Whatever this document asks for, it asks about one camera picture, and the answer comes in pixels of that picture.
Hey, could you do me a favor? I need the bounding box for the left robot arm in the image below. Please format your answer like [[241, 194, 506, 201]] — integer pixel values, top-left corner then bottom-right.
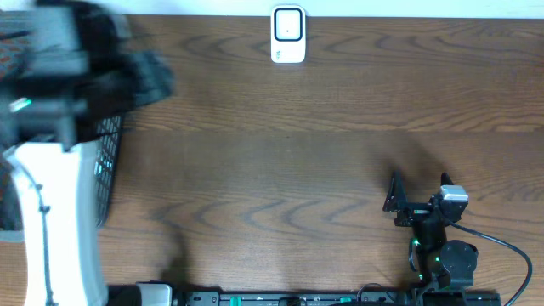
[[1, 1, 177, 305]]

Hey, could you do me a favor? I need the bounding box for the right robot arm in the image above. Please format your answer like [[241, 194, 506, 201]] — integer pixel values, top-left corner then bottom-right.
[[383, 172, 478, 290]]

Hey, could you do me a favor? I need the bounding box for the white barcode scanner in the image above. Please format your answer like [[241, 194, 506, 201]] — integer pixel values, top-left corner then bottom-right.
[[270, 5, 306, 64]]

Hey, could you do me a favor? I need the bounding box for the grey plastic mesh basket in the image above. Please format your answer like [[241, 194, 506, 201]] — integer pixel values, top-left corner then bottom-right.
[[1, 11, 123, 243]]

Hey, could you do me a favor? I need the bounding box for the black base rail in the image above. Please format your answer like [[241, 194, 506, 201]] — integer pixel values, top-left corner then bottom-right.
[[105, 282, 502, 306]]

